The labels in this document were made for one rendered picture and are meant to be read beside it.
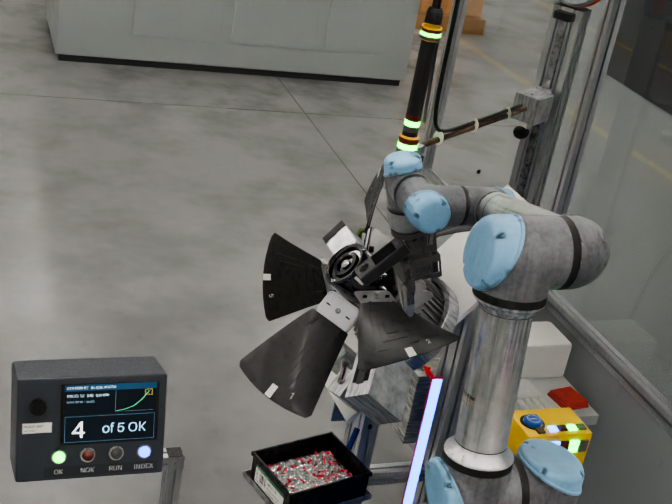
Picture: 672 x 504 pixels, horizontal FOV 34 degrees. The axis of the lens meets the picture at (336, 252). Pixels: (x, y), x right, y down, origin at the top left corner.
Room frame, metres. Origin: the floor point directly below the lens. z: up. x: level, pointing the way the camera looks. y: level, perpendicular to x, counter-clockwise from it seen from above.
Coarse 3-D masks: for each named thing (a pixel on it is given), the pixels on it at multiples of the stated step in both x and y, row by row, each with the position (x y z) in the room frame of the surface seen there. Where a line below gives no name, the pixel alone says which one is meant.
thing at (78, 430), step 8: (64, 416) 1.58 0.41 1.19; (72, 416) 1.58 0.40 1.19; (80, 416) 1.59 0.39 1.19; (88, 416) 1.60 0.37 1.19; (64, 424) 1.58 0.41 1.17; (72, 424) 1.58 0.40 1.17; (80, 424) 1.59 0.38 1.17; (88, 424) 1.59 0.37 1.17; (64, 432) 1.57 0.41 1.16; (72, 432) 1.58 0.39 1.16; (80, 432) 1.58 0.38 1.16; (88, 432) 1.59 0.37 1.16; (64, 440) 1.57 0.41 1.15; (72, 440) 1.57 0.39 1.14; (80, 440) 1.58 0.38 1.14; (88, 440) 1.59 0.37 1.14
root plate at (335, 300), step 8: (328, 296) 2.31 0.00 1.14; (336, 296) 2.31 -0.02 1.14; (320, 304) 2.30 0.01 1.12; (336, 304) 2.30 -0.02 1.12; (344, 304) 2.30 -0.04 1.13; (320, 312) 2.29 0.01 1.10; (328, 312) 2.29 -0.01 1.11; (344, 312) 2.29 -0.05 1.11; (352, 312) 2.29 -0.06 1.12; (336, 320) 2.28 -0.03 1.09; (344, 320) 2.28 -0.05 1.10; (352, 320) 2.28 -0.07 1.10; (344, 328) 2.27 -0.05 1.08
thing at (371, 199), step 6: (378, 180) 2.59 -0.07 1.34; (378, 186) 2.54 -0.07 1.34; (372, 192) 2.61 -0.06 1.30; (378, 192) 2.50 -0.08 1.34; (366, 198) 2.67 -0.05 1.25; (372, 198) 2.55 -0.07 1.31; (366, 204) 2.65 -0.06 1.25; (372, 204) 2.51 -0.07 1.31; (366, 210) 2.64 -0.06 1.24; (372, 210) 2.47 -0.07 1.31; (366, 216) 2.62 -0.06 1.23; (372, 216) 2.45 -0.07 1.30; (366, 228) 2.45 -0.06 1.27; (366, 234) 2.45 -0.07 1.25
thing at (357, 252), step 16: (336, 256) 2.36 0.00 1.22; (352, 256) 2.33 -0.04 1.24; (368, 256) 2.32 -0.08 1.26; (336, 272) 2.31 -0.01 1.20; (352, 272) 2.27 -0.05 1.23; (336, 288) 2.29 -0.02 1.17; (352, 288) 2.28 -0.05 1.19; (368, 288) 2.29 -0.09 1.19; (384, 288) 2.33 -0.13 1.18; (352, 304) 2.35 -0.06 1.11
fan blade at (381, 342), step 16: (368, 304) 2.20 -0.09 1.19; (384, 304) 2.22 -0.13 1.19; (400, 304) 2.24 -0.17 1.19; (368, 320) 2.15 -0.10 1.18; (384, 320) 2.14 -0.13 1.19; (400, 320) 2.15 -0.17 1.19; (416, 320) 2.16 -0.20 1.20; (368, 336) 2.09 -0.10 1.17; (384, 336) 2.08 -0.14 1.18; (400, 336) 2.08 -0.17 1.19; (416, 336) 2.09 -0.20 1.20; (432, 336) 2.09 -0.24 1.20; (448, 336) 2.08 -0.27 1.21; (368, 352) 2.04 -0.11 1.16; (384, 352) 2.04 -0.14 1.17; (400, 352) 2.03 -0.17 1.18; (416, 352) 2.03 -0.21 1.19; (368, 368) 2.00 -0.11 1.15
